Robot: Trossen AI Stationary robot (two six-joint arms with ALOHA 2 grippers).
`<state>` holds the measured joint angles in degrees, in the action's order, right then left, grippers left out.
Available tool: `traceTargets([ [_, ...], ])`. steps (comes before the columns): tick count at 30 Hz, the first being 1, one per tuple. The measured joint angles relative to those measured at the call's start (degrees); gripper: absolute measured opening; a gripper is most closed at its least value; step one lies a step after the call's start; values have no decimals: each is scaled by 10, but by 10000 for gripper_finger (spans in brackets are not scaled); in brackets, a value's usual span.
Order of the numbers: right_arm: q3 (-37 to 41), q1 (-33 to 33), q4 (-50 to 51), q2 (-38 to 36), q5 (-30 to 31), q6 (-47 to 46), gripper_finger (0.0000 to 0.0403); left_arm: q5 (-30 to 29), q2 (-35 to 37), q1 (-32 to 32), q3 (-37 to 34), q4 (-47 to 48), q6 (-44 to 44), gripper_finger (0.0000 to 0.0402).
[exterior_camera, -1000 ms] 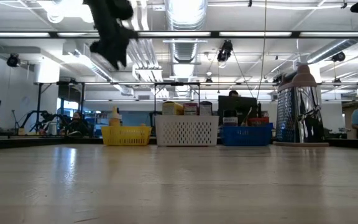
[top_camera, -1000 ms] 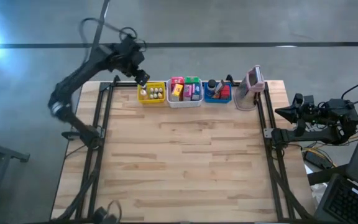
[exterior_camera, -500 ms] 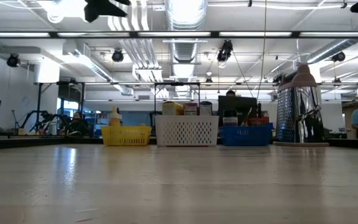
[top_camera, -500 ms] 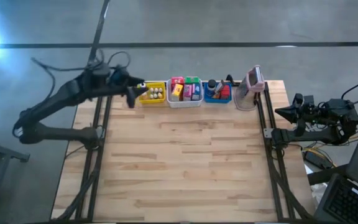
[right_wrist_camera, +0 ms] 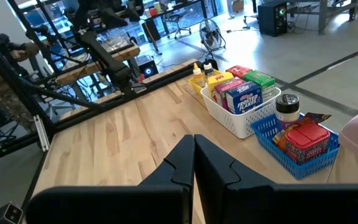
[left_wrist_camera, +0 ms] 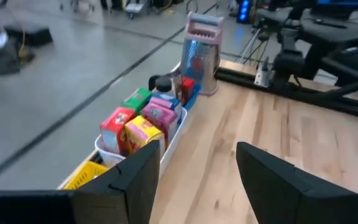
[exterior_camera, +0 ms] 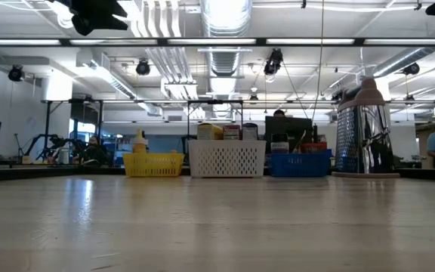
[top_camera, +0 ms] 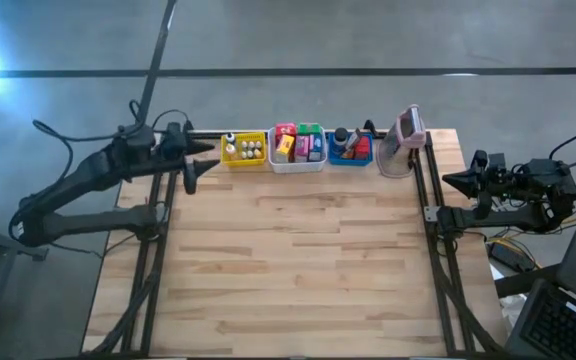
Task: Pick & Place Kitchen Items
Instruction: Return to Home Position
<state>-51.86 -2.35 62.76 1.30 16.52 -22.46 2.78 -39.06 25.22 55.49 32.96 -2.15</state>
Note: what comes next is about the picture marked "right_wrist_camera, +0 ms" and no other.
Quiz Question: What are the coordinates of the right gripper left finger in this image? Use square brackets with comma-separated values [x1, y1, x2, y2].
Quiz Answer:
[26, 134, 195, 224]

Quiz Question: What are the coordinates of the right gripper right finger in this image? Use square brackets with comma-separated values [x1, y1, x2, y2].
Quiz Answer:
[195, 134, 358, 224]

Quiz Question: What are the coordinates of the small red box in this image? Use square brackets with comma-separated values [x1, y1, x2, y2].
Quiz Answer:
[284, 122, 331, 165]

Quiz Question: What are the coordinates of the orange taco seasoning packet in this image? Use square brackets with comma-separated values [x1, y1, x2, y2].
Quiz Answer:
[272, 111, 333, 147]

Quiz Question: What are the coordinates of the purple-label spice jar black lid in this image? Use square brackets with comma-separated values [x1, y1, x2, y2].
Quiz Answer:
[274, 93, 300, 128]

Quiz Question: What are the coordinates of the brown bottle cream cap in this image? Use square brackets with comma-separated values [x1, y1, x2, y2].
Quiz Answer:
[193, 63, 205, 88]

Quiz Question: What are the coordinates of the large dark bottle white cap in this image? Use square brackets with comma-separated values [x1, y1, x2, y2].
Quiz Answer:
[203, 62, 214, 78]

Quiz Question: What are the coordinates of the blue Frosted Flakes box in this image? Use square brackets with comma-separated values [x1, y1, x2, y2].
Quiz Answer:
[225, 81, 264, 115]

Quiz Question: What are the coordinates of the yellow Corn Pops box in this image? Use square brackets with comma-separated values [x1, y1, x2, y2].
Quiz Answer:
[208, 72, 235, 94]

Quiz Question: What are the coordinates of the purple Raisin Bran box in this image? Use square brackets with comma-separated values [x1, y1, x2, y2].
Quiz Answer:
[213, 77, 247, 110]

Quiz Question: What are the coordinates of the green cereal box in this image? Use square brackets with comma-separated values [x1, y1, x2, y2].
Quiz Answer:
[243, 70, 276, 102]

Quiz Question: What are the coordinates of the red cereal box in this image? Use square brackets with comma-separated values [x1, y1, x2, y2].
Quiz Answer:
[225, 65, 253, 80]

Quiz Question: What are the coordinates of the wooden workbench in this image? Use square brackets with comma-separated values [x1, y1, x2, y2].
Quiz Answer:
[55, 42, 142, 86]

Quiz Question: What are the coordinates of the blue plastic basket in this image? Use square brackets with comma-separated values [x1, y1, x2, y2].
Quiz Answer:
[250, 113, 341, 180]

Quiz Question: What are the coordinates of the black box blue light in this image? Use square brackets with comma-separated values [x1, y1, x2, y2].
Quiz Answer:
[137, 58, 160, 79]

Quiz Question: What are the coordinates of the black office chair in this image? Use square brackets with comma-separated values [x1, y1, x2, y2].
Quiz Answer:
[165, 11, 193, 40]

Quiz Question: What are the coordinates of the black desk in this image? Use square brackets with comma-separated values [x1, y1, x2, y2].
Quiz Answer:
[140, 0, 209, 43]

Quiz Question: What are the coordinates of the person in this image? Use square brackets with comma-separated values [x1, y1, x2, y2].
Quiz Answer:
[0, 32, 42, 134]

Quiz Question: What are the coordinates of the white plastic basket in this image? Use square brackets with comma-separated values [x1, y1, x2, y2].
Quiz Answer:
[200, 85, 282, 139]

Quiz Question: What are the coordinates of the black floor fan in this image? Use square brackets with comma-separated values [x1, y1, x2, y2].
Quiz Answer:
[198, 17, 227, 54]

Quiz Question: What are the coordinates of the yellow plastic basket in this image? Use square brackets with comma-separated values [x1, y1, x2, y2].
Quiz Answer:
[188, 70, 222, 96]

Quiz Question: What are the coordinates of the small black cube device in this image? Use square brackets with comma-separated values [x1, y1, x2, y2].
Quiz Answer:
[0, 202, 24, 224]

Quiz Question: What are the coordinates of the large black equipment box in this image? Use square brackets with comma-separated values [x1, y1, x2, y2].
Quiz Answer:
[257, 1, 288, 37]

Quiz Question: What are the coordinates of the grey metal table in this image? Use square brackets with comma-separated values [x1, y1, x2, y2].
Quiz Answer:
[286, 0, 358, 35]

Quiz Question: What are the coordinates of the white bracket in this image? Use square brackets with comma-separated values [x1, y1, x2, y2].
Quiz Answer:
[32, 114, 51, 153]

